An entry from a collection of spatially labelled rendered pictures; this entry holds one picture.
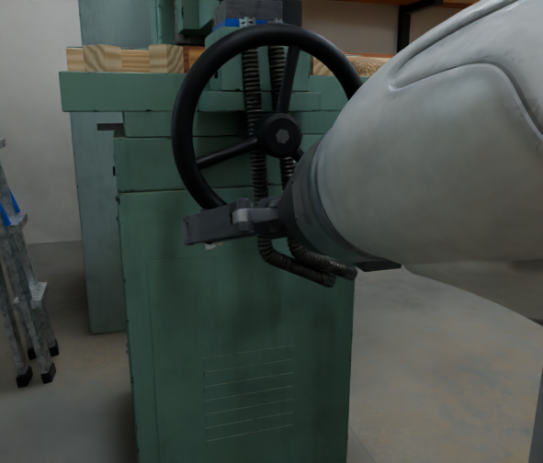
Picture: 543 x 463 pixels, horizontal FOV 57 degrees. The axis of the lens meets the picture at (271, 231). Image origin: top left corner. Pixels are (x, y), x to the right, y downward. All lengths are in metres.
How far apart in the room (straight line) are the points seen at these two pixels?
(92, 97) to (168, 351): 0.46
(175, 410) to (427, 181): 0.87
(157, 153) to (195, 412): 0.50
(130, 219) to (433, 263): 0.68
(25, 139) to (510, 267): 3.22
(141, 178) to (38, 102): 2.50
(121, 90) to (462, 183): 0.71
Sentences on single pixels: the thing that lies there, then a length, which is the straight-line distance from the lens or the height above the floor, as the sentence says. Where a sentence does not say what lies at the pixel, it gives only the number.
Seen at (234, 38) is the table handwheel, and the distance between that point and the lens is 0.67.
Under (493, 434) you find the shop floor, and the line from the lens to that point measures 1.54.
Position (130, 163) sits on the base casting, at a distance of 0.85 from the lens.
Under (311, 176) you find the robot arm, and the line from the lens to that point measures 0.28.
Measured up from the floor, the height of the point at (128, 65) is 0.92.
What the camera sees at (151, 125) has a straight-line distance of 0.84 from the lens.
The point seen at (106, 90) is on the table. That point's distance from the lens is 0.84.
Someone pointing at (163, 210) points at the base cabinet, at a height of 0.68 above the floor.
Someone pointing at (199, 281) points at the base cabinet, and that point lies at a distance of 0.90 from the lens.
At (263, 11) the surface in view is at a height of 0.98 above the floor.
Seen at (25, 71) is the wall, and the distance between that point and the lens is 3.34.
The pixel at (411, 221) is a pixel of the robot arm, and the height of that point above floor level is 0.81.
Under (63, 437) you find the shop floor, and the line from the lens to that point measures 1.51.
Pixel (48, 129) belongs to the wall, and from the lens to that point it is 3.32.
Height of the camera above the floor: 0.85
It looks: 14 degrees down
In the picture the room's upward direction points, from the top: straight up
